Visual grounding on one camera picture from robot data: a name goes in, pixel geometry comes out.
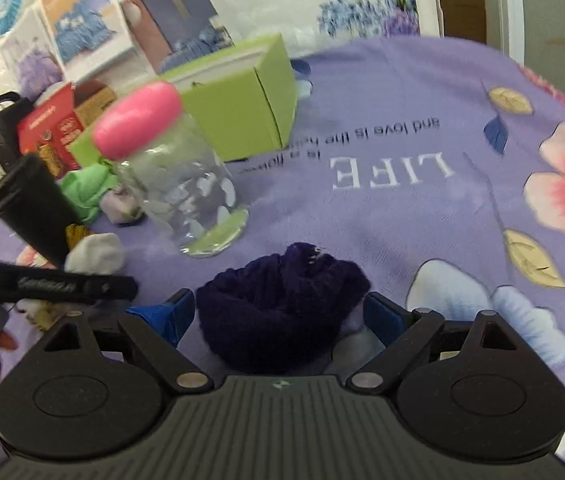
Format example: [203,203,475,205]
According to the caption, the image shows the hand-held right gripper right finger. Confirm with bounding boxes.
[346,292,523,393]

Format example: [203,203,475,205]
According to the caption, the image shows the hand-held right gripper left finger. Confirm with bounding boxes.
[42,287,213,393]

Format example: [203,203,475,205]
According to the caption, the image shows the yellow black striped sock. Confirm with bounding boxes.
[65,222,93,252]

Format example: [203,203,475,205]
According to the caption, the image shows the plain white sock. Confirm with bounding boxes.
[65,232,127,276]

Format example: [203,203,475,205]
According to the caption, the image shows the green cloth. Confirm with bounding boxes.
[58,160,118,226]

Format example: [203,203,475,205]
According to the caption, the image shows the dark purple knit cloth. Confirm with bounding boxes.
[196,242,370,373]

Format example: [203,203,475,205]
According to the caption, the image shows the green cardboard box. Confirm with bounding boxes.
[70,32,298,171]

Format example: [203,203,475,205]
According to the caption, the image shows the black lidded cup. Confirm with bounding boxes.
[0,154,86,268]

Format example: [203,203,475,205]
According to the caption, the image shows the purple floral bed sheet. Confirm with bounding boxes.
[0,35,565,480]

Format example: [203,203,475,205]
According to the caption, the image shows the grey satin cloth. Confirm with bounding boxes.
[101,185,146,227]

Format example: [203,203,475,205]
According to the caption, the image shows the black speaker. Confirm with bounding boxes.
[0,92,33,171]

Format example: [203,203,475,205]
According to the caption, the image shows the red snack box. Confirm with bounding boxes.
[17,82,86,173]

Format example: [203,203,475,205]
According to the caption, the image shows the small brown cardboard box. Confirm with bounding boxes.
[72,80,118,126]

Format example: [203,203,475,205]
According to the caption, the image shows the glass jar pink mushroom lid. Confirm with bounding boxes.
[93,81,250,259]

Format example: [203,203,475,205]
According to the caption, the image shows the purple bedding poster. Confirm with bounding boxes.
[0,7,66,101]

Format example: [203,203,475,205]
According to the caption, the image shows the blue bedding poster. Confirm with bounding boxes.
[37,0,136,66]

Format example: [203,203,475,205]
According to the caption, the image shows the grey-blue bedding poster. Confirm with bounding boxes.
[122,0,236,73]

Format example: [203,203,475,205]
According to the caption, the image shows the stacked brown cardboard boxes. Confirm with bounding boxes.
[432,0,488,43]

